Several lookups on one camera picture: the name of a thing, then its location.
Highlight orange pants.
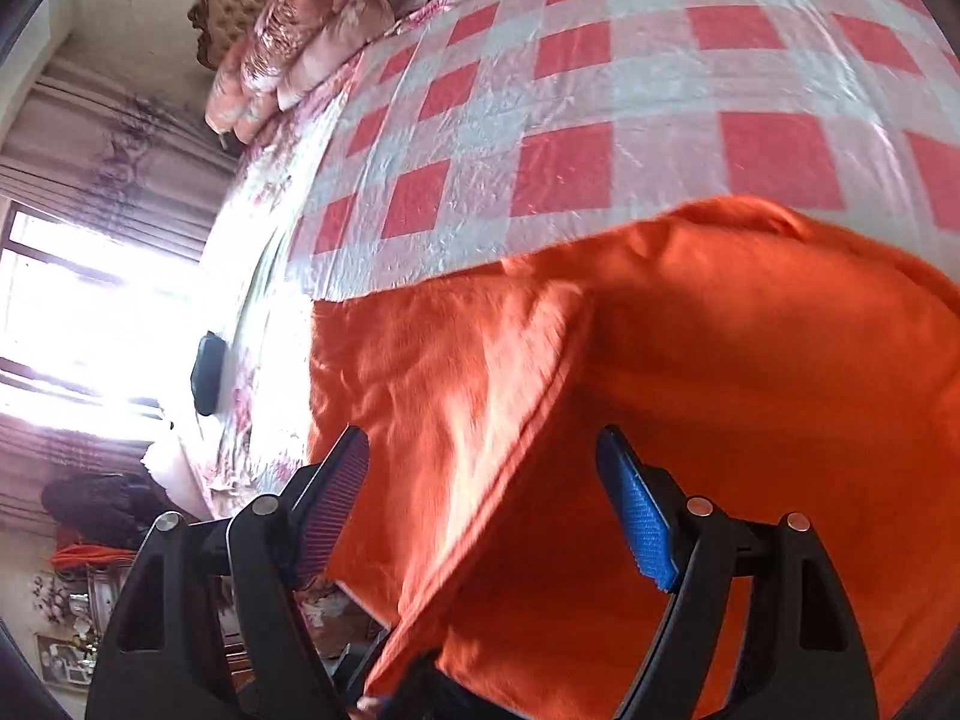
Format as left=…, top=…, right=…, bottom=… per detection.
left=307, top=195, right=960, bottom=720

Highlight black device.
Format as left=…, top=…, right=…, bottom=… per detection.
left=190, top=330, right=226, bottom=417

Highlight floral bed sheet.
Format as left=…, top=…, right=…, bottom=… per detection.
left=191, top=0, right=466, bottom=511

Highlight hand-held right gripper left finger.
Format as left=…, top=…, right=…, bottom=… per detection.
left=84, top=425, right=372, bottom=720

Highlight framed picture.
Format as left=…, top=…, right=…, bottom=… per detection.
left=34, top=634, right=95, bottom=687

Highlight red white checkered tablecloth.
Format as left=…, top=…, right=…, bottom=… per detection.
left=285, top=0, right=960, bottom=301

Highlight flower vase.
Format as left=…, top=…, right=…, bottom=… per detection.
left=30, top=570, right=83, bottom=627

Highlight dark chair with clothes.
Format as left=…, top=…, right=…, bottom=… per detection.
left=41, top=469, right=181, bottom=552

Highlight folded floral quilt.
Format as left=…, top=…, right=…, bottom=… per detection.
left=240, top=0, right=406, bottom=102

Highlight bright window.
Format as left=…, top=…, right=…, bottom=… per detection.
left=0, top=199, right=211, bottom=406

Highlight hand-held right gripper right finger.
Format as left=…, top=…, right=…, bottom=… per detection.
left=596, top=425, right=880, bottom=720

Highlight patterned curtain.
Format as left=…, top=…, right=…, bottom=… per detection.
left=0, top=30, right=241, bottom=541

